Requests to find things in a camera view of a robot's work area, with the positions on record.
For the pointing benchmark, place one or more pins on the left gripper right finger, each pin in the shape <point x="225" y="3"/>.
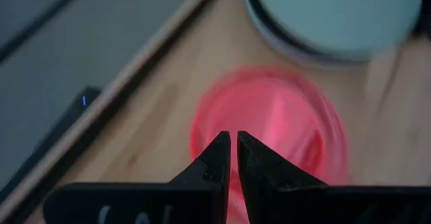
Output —
<point x="286" y="197"/>

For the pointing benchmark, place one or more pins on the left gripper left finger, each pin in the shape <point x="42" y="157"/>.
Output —
<point x="151" y="204"/>

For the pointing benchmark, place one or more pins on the pink transparent plate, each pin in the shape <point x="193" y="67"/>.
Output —
<point x="276" y="109"/>

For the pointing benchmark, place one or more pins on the white plate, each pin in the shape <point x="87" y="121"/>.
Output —
<point x="289" y="52"/>

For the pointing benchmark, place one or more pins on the pale blue plate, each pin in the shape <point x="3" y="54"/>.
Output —
<point x="336" y="15"/>

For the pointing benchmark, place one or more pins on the black box blue light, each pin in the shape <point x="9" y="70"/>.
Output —
<point x="67" y="116"/>

